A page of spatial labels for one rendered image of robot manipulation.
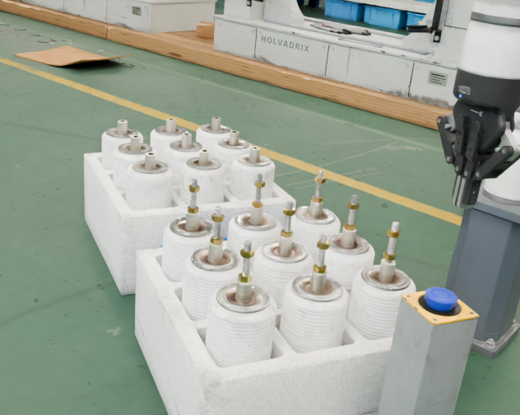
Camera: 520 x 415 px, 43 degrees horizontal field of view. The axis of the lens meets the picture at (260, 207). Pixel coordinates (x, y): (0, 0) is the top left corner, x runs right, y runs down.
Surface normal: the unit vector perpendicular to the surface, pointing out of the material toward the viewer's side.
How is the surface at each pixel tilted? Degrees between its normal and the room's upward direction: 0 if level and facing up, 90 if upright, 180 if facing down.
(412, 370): 90
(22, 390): 0
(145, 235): 90
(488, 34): 81
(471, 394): 0
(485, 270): 90
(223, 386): 90
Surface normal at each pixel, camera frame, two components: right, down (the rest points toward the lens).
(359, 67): -0.64, 0.25
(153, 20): 0.76, 0.32
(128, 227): 0.41, 0.39
